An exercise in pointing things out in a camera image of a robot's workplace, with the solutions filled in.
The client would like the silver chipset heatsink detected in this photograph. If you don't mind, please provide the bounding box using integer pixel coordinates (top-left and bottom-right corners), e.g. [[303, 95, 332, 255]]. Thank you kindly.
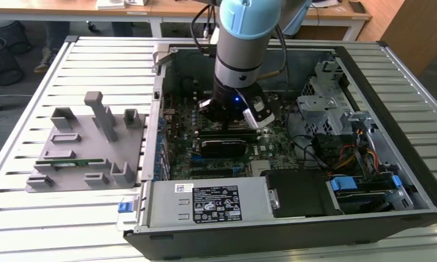
[[251, 160, 275, 177]]

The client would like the grey power supply with label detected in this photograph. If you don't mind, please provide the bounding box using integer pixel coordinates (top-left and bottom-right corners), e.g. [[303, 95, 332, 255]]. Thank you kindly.
[[135, 178, 278, 229]]

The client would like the blue case latch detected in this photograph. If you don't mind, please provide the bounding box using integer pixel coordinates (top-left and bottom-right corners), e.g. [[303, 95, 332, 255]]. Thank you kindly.
[[119, 200, 136, 214]]

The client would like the blue jeans leg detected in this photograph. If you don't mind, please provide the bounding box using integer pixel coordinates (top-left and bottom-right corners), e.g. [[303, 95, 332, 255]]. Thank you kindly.
[[112, 21, 135, 38], [44, 21, 72, 51]]

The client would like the hard disk in blue carrier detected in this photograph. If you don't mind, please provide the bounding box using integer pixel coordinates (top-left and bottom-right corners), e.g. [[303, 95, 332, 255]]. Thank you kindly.
[[327, 174, 404, 215]]

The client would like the black plastic shroud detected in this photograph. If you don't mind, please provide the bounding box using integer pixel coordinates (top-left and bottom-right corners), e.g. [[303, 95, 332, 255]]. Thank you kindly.
[[264, 168, 342, 218]]

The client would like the black mesh waste basket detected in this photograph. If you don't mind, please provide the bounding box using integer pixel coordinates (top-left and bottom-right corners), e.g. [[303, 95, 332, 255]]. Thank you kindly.
[[0, 37, 26, 87], [0, 19, 34, 55]]

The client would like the CPU socket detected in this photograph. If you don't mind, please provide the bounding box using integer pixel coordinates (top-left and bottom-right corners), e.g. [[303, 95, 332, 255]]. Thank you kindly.
[[218, 121, 256, 131]]

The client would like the grey parts rack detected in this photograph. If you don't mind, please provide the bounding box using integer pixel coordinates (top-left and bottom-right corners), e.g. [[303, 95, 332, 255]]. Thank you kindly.
[[24, 91, 150, 194]]

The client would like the black expansion slot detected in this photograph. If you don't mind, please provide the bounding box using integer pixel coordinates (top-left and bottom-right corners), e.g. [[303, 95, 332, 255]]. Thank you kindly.
[[191, 168, 240, 177]]

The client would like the white wrist camera black mount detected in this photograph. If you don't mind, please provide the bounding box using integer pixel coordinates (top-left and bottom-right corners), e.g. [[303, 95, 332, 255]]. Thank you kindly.
[[240, 94, 278, 129]]

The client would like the white sneaker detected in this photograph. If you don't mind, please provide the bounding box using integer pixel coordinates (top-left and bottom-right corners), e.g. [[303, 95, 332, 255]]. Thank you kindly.
[[34, 46, 60, 74]]

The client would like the green motherboard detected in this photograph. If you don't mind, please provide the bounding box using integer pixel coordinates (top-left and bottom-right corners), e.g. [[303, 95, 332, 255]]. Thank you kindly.
[[160, 92, 315, 181]]

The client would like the perforated metal drive cage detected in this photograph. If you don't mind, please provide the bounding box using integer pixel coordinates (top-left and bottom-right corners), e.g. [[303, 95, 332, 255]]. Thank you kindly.
[[296, 61, 372, 137]]

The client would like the silver disk bay bracket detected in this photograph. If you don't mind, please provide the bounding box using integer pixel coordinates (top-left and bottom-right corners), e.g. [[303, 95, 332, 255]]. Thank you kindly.
[[344, 110, 416, 212]]

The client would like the yellow red wire bundle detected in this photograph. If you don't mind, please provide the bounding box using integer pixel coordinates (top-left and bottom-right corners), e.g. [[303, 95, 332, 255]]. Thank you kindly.
[[327, 128, 384, 175]]

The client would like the black graphics card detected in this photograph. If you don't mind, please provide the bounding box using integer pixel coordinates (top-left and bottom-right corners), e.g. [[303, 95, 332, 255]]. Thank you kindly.
[[199, 139, 248, 159]]

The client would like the black open PC case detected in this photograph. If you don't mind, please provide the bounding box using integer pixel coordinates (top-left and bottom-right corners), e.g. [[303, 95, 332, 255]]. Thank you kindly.
[[123, 40, 437, 261]]

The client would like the black phone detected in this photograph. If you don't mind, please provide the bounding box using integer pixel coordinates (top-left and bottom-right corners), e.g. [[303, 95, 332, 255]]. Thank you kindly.
[[348, 1, 368, 14]]

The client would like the green RAM stick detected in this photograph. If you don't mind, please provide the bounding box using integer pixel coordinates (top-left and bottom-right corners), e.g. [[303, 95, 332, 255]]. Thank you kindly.
[[35, 159, 106, 167]]

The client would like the wooden desk white frame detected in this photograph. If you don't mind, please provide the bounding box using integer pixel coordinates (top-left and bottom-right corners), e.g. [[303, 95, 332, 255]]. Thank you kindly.
[[150, 0, 374, 41], [0, 0, 154, 38]]

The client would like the black cable bundle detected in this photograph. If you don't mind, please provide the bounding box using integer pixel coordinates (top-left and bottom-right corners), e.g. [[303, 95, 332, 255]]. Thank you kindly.
[[287, 133, 346, 175]]

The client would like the wooden cabinet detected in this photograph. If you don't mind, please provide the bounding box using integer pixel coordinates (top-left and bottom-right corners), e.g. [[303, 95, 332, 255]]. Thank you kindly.
[[356, 0, 437, 79]]

